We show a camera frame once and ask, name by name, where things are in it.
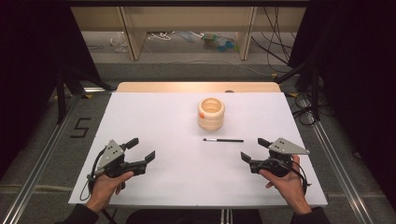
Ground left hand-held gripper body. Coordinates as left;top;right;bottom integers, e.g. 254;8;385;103
93;139;148;179

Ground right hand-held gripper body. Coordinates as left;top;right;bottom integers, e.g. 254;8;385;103
249;137;311;178

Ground black pen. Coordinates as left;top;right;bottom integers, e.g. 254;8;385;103
203;138;245;144

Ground beige ribbed pen holder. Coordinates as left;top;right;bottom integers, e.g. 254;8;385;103
197;97;226;132

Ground person's right hand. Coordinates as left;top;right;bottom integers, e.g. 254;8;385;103
259;154;313;216

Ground person's left hand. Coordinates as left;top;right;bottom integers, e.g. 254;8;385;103
85;170;135;215

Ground white table cover board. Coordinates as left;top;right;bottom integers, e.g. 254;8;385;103
67;91;329;209

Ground black metal stand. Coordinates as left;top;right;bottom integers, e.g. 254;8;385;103
55;63;114;126
273;57;322;122

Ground clear plastic bag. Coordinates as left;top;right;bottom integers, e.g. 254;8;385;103
108;31;130;53

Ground colourful plastic toys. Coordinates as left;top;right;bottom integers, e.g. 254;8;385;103
201;32;240;53

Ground black curtain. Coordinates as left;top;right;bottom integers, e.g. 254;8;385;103
288;0;396;203
0;0;102;180

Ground light wooden shelf unit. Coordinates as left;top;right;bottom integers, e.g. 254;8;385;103
70;6;308;62

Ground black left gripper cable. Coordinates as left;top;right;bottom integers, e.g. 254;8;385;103
79;147;107;202

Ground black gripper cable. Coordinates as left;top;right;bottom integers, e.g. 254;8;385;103
79;147;107;202
290;160;313;196

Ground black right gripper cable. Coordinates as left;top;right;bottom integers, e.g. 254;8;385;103
290;160;313;196

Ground coiled black floor cable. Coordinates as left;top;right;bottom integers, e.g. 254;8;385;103
291;95;317;127

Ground aluminium floor rail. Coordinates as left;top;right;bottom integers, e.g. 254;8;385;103
0;92;82;224
311;120;376;224

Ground hanging black cables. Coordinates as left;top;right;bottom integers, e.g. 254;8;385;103
250;6;297;67

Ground white cord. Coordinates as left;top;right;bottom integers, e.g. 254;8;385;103
147;31;176;42

